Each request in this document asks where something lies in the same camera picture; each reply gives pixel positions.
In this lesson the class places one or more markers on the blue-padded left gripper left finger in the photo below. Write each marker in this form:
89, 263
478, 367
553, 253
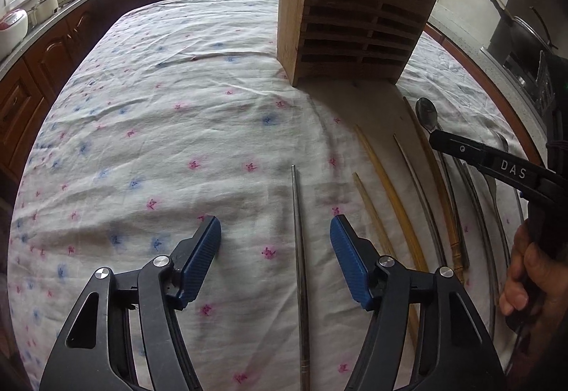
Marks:
93, 350

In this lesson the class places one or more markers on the yellow bamboo chopstick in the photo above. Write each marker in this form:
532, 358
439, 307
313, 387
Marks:
409, 234

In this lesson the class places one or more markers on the white floral tablecloth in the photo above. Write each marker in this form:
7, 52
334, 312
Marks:
182, 111

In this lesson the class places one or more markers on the metal spoon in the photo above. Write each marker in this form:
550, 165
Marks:
427, 116

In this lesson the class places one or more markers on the wooden utensil holder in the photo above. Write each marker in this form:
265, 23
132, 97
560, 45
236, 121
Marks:
362, 40

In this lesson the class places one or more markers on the black wok with handle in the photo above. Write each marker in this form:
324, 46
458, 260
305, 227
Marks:
526, 43

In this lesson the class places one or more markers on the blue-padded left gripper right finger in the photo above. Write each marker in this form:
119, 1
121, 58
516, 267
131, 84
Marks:
454, 350

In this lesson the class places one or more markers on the brown wooden chopstick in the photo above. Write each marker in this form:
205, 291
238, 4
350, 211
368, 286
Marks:
445, 194

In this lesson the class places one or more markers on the person's right hand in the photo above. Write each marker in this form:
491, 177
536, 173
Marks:
529, 263

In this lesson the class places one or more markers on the thin metal chopstick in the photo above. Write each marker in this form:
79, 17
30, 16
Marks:
425, 204

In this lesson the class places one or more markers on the red white rice cooker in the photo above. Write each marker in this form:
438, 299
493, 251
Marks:
13, 29

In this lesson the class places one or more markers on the short bamboo chopstick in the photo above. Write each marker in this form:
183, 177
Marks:
387, 248

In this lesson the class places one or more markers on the gas stove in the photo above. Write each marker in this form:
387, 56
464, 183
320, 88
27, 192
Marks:
546, 91

